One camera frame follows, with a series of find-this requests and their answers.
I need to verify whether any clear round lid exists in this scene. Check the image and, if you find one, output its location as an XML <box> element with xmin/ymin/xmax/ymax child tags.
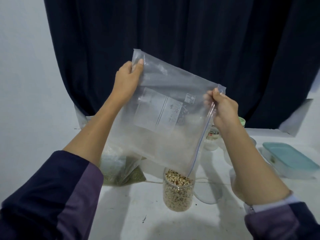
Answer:
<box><xmin>194</xmin><ymin>177</ymin><xmax>224</xmax><ymax>204</ymax></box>

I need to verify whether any person's left hand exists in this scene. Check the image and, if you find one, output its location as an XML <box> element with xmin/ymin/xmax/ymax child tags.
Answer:
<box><xmin>109</xmin><ymin>58</ymin><xmax>145</xmax><ymax>108</ymax></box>

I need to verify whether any teal lidded plastic container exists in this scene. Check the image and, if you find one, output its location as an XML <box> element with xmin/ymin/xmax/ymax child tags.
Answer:
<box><xmin>261</xmin><ymin>142</ymin><xmax>320</xmax><ymax>179</ymax></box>

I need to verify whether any transparent jar blue lid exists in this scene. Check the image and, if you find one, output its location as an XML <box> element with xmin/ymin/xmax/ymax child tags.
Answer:
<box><xmin>202</xmin><ymin>125</ymin><xmax>222</xmax><ymax>151</ymax></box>

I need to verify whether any clear zip bag of black-eyed peas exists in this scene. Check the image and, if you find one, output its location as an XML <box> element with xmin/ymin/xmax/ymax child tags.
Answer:
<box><xmin>107</xmin><ymin>49</ymin><xmax>227</xmax><ymax>177</ymax></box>

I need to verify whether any dark navy curtain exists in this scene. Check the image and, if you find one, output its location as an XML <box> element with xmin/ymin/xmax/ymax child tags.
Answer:
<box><xmin>43</xmin><ymin>0</ymin><xmax>320</xmax><ymax>129</ymax></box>

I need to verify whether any person's right hand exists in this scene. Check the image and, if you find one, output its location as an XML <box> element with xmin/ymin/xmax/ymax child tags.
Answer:
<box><xmin>203</xmin><ymin>88</ymin><xmax>241</xmax><ymax>134</ymax></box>

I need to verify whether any pile of green beans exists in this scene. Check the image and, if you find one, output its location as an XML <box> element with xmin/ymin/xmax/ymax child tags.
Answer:
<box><xmin>102</xmin><ymin>167</ymin><xmax>146</xmax><ymax>186</ymax></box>

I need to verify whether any person's right forearm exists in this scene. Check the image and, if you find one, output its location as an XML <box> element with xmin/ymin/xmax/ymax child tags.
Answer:
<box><xmin>217</xmin><ymin>122</ymin><xmax>320</xmax><ymax>240</ymax></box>

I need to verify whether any clear bag with green beans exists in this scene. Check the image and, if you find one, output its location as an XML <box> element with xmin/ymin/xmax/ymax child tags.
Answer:
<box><xmin>98</xmin><ymin>145</ymin><xmax>147</xmax><ymax>187</ymax></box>

